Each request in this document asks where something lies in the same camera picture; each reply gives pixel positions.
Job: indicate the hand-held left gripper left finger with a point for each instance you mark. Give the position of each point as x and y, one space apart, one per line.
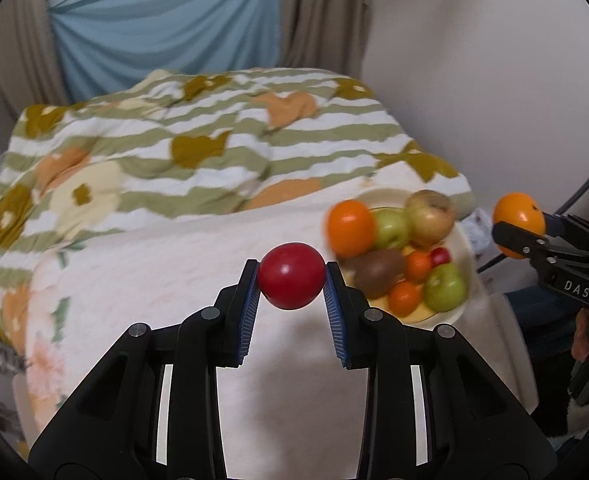
249 305

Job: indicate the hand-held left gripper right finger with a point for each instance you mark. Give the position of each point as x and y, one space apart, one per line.
335 310

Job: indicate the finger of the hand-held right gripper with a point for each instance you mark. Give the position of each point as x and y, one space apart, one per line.
517 240
569 230

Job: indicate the medium mandarin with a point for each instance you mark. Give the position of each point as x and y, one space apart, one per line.
519 215

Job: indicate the brown kiwi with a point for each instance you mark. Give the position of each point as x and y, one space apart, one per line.
379 272

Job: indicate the small mandarin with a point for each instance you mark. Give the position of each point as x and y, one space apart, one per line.
418 266
404 298

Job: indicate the red cherry tomato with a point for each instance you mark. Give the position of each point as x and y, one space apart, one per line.
441 256

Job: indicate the large orange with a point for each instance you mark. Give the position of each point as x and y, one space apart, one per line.
350 230

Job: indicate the large green apple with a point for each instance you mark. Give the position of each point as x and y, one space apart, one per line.
444 287

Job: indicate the cream yellow bowl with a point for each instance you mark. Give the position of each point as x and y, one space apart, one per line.
444 317

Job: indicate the dark blue cloth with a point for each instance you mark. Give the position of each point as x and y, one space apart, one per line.
539 350

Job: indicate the small green apple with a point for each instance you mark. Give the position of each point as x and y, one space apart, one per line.
392 230

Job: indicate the striped floral blanket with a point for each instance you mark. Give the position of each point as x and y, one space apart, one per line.
174 110

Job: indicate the blue hanging cloth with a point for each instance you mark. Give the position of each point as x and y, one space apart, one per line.
174 35

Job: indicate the beige curtain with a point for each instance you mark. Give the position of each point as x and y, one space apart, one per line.
324 15
19 50

